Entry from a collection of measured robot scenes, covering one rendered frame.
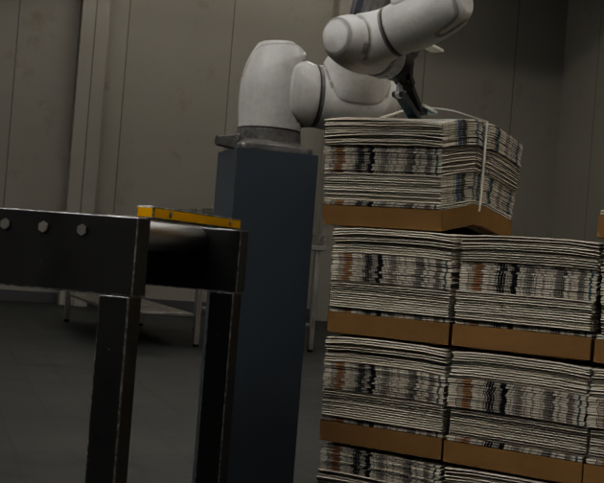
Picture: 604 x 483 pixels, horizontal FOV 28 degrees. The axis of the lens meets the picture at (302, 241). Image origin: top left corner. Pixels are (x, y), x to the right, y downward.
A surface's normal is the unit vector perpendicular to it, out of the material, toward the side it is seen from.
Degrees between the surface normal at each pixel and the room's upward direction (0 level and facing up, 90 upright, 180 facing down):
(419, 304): 90
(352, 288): 90
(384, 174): 99
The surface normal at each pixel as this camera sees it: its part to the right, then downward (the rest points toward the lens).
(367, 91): 0.25, 0.48
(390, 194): -0.56, 0.10
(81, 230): -0.26, -0.03
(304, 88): 0.33, -0.03
